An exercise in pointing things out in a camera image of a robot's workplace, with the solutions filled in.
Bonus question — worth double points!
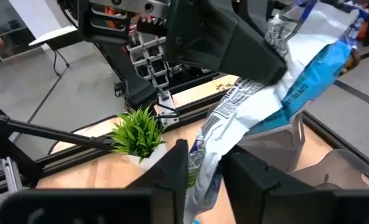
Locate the white green granola bar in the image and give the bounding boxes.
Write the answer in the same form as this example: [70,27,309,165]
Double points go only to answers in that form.
[183,0,364,224]

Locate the granola crumbs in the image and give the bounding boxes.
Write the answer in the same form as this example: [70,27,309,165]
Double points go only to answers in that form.
[214,81,235,91]

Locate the grey translucent plastic bin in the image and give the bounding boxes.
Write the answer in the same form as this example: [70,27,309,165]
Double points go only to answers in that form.
[289,148,369,191]
[235,113,307,174]

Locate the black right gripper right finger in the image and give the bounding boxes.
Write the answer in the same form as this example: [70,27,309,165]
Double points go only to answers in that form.
[222,146,280,224]

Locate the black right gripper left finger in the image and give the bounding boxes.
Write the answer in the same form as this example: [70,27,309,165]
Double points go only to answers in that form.
[126,139,190,224]

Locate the green plant in white pot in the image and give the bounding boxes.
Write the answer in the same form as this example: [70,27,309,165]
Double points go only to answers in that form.
[108,105,169,172]

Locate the white desk on stand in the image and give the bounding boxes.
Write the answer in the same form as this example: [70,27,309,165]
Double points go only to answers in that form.
[28,24,79,77]

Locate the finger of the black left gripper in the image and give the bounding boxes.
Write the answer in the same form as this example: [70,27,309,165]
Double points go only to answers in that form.
[233,0,277,35]
[165,0,288,86]

